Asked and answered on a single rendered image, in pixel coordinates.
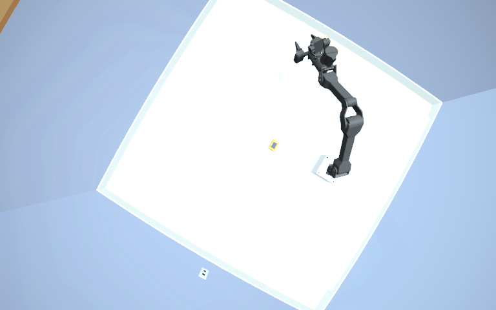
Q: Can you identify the orange block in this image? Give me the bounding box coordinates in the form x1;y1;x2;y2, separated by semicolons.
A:
268;140;279;151

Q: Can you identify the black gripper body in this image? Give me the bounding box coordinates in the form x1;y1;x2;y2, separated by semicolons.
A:
293;38;331;66

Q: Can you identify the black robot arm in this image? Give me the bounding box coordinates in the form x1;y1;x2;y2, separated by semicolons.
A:
307;36;364;179

